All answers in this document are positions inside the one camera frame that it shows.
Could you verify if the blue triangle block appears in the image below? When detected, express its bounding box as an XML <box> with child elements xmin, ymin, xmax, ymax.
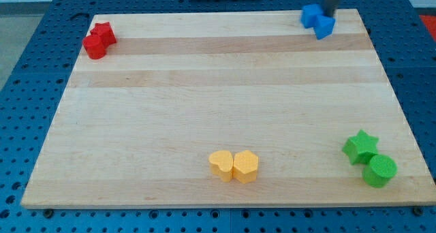
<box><xmin>313</xmin><ymin>15</ymin><xmax>336</xmax><ymax>40</ymax></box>

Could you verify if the green star block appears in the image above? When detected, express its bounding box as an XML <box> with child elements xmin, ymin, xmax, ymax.
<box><xmin>342</xmin><ymin>129</ymin><xmax>379</xmax><ymax>165</ymax></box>

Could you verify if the yellow hexagon block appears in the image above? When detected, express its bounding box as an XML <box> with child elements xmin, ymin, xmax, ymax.
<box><xmin>233</xmin><ymin>150</ymin><xmax>259</xmax><ymax>184</ymax></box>

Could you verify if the yellow heart block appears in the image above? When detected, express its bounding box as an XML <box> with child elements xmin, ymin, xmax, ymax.
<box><xmin>208</xmin><ymin>150</ymin><xmax>234</xmax><ymax>182</ymax></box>

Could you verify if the wooden board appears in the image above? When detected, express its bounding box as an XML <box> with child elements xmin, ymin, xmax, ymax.
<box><xmin>21</xmin><ymin>9</ymin><xmax>435</xmax><ymax>209</ymax></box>

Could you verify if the red cylinder block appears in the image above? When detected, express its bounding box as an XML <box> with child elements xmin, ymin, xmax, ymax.
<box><xmin>82</xmin><ymin>35</ymin><xmax>106</xmax><ymax>59</ymax></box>

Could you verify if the green cylinder block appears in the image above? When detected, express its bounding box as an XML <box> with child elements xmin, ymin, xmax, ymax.
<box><xmin>362</xmin><ymin>155</ymin><xmax>398</xmax><ymax>188</ymax></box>

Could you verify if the blue cube block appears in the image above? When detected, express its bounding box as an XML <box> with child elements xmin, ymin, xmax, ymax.
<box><xmin>300</xmin><ymin>3</ymin><xmax>324</xmax><ymax>29</ymax></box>

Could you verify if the red star block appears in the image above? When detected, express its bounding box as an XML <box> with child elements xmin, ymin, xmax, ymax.
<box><xmin>90</xmin><ymin>22</ymin><xmax>117</xmax><ymax>48</ymax></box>

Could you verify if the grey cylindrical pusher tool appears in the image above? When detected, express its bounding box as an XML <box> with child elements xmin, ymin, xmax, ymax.
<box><xmin>322</xmin><ymin>0</ymin><xmax>340</xmax><ymax>18</ymax></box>

